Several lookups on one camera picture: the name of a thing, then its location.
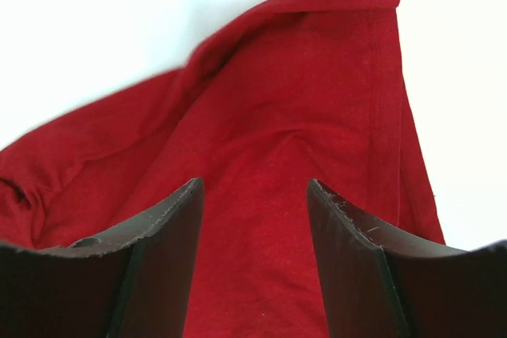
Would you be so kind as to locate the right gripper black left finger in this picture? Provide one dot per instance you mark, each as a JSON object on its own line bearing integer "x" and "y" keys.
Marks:
{"x": 131, "y": 280}

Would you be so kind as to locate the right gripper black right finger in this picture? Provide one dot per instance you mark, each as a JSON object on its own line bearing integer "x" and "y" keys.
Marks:
{"x": 380, "y": 281}

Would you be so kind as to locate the red t shirt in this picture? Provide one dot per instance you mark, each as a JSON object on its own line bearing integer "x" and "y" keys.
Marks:
{"x": 290, "y": 91}

